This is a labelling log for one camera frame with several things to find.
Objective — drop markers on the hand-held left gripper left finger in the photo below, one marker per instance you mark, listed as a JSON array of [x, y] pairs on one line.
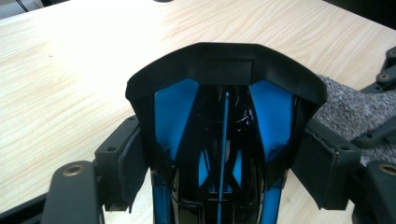
[[124, 161]]

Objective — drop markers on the blue and black toy car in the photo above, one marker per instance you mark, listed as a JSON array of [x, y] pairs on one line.
[[225, 71]]

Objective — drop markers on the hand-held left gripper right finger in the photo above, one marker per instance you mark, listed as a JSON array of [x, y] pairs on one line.
[[327, 168]]

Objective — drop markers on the grey cloth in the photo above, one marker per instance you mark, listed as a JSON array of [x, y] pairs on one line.
[[345, 105]]

